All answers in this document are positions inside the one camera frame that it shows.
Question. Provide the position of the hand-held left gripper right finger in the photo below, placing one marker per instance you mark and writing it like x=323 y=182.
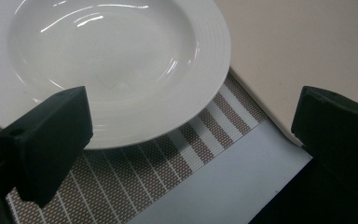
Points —
x=338 y=133

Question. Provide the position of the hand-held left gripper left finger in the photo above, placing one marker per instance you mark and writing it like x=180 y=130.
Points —
x=40 y=146

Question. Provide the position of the brown striped woven placemat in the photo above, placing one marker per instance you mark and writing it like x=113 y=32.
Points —
x=155 y=161

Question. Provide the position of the white round plate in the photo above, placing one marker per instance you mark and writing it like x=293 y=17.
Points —
x=105 y=62

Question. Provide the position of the beige board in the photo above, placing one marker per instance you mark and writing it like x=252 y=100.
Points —
x=298 y=53

